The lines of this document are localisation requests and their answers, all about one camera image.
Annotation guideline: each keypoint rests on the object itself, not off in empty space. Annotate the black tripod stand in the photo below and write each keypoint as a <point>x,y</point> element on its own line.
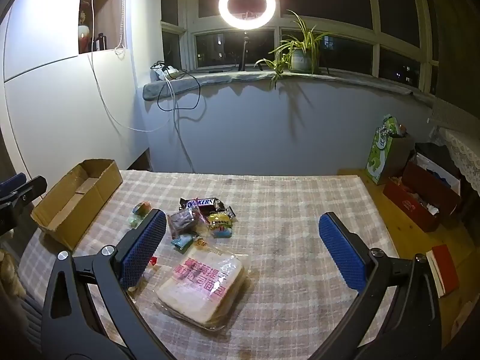
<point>243,50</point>

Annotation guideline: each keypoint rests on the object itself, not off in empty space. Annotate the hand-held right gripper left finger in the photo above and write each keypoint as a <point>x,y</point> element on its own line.
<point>144,247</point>

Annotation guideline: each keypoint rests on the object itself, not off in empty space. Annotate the small red candy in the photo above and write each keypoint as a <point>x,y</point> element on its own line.
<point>153,261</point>

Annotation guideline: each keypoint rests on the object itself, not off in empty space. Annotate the black striped snack packet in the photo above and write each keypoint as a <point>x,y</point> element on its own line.
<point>229,211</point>

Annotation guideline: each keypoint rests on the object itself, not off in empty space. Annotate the red white figurine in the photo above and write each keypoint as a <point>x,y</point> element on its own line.
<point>84,32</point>

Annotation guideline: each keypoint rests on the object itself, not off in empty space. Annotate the plaid tablecloth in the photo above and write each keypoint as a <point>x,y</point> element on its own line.
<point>281,202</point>

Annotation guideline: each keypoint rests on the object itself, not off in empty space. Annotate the brown chocolate bar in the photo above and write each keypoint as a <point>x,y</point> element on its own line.
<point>200,203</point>

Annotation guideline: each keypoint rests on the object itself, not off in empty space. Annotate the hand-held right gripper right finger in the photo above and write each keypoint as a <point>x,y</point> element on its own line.
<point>343,251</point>

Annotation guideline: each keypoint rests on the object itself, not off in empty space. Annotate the red book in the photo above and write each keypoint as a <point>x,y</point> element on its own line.
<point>446,270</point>

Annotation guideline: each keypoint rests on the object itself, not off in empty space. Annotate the red cardboard box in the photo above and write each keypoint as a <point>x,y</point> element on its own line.
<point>412,202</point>

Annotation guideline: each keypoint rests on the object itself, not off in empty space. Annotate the yellow wrapped candy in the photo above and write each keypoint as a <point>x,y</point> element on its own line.
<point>219,220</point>

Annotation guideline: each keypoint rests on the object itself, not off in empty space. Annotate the white lace cloth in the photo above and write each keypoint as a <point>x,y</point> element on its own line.
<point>461,146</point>

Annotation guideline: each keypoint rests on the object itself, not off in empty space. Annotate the brown cake clear packet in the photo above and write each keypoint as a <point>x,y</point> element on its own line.
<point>182,221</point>

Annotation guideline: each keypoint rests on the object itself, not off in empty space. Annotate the white window frame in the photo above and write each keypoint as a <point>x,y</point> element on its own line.
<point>189,26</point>

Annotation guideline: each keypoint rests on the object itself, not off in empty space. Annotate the green orange wrapped candy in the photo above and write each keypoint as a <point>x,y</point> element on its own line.
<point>142,209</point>

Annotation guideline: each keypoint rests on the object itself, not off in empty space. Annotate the bagged sliced white bread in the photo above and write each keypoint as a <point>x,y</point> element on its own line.
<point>202,285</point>

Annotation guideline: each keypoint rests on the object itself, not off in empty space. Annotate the grey windowsill mat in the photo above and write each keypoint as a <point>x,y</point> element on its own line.
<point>225,78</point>

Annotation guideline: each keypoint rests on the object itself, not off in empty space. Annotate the small black device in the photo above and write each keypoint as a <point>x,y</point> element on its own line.
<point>99,42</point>

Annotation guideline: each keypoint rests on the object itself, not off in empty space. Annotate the wooden shelf niche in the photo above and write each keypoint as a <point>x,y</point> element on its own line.
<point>110,15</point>

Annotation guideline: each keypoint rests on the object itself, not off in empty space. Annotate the potted spider plant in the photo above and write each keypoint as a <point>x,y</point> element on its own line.
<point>300,60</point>

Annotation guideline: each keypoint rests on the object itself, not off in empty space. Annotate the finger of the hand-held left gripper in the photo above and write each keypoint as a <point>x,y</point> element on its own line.
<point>32,189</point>
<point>11,184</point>

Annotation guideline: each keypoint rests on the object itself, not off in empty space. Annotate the teal wrapped candy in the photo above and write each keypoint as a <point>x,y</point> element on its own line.
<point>224,233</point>
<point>182,242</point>

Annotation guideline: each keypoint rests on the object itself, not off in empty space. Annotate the white cabinet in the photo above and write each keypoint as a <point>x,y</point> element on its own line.
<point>56,93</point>

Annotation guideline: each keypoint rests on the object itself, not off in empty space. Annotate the green paper bag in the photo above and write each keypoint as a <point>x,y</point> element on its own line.
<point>380,153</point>

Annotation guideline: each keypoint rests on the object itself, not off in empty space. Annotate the pale green wrapped candy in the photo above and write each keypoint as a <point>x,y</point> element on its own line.
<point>135,221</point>

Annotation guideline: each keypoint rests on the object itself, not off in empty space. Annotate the beige fuzzy cloth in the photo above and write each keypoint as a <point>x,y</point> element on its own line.
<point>9,273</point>

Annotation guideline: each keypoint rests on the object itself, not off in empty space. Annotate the white power strip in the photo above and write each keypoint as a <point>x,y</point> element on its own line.
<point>167,72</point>

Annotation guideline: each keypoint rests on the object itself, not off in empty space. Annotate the grey ribbed object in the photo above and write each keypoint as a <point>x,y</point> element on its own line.
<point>32,318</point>

